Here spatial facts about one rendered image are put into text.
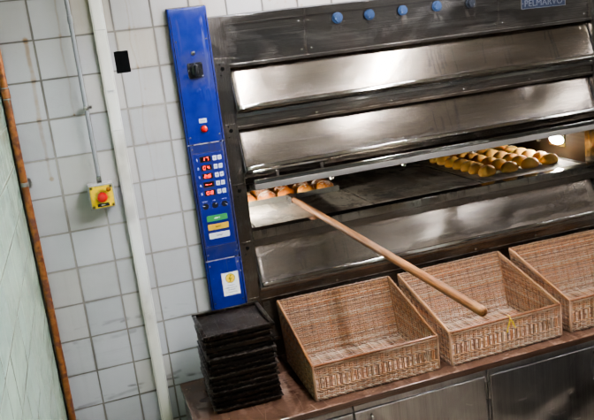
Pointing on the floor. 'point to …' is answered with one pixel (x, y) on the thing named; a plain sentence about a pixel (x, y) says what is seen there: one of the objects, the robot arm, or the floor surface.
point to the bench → (444, 390)
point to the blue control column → (194, 90)
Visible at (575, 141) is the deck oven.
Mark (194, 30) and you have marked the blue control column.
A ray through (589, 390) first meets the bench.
